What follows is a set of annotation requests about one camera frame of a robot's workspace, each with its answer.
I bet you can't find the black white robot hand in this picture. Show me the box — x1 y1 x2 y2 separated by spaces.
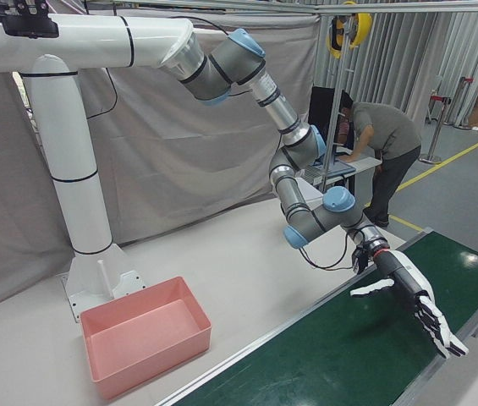
349 248 470 359

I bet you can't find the pink plastic basket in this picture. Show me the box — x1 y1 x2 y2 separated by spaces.
80 276 213 401

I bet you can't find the metal barrier stanchion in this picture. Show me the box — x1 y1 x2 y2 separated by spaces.
418 95 451 165

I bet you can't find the white desk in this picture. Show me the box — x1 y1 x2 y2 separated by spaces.
301 147 384 200

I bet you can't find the grey open laptop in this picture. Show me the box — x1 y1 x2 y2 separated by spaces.
301 150 357 181

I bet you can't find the person in grey shirt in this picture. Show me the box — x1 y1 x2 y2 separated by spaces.
338 93 422 228

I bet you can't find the black flat monitor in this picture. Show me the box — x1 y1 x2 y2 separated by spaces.
308 85 343 147

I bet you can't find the grey strip curtain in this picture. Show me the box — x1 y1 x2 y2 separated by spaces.
318 11 478 128

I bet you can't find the grey fabric curtain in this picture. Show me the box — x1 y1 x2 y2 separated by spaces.
0 0 341 319

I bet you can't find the white robot mounting gantry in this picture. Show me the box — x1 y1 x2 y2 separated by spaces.
0 12 195 325

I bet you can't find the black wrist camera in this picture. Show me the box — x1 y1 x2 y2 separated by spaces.
350 244 371 275

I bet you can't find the yellow cable reel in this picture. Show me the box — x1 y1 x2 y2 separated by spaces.
327 12 373 60

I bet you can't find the black camera on gantry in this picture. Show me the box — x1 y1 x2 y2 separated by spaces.
0 0 60 39

